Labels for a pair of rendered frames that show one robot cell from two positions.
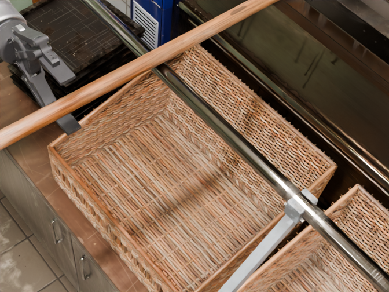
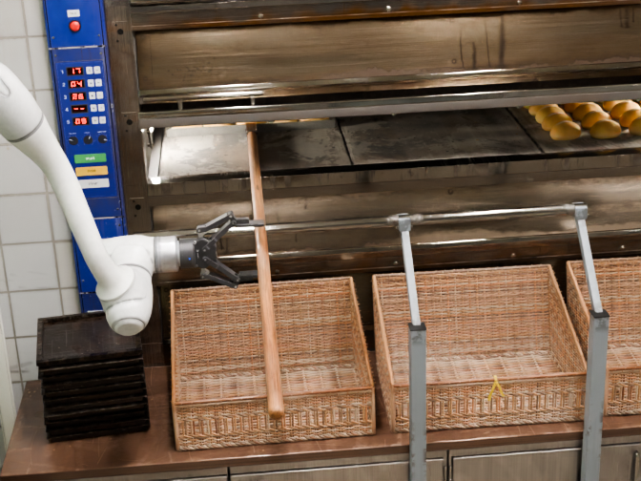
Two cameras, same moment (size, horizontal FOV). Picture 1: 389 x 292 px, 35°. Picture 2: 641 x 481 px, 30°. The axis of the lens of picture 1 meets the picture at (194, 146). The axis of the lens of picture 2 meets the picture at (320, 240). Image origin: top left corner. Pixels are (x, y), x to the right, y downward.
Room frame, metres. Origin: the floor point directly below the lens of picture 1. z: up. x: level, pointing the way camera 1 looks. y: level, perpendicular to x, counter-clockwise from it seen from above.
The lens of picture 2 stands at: (-1.25, 2.17, 2.35)
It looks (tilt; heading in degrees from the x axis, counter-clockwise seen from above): 23 degrees down; 312
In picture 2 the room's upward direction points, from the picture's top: 2 degrees counter-clockwise
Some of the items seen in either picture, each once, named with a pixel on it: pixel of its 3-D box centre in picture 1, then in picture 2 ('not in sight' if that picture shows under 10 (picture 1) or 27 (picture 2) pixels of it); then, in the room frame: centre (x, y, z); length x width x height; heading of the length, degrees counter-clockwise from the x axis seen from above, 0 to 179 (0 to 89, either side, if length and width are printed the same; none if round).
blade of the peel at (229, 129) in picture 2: not in sight; (249, 112); (1.54, -0.60, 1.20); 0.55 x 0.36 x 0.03; 46
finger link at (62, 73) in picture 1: (57, 68); (250, 223); (0.71, 0.25, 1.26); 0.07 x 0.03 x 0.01; 46
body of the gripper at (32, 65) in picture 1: (21, 50); (197, 252); (0.80, 0.34, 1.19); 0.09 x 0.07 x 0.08; 46
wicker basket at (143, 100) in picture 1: (185, 172); (268, 359); (0.90, 0.01, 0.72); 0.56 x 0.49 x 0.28; 47
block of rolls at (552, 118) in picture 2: not in sight; (599, 103); (0.61, -1.31, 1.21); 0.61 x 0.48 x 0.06; 136
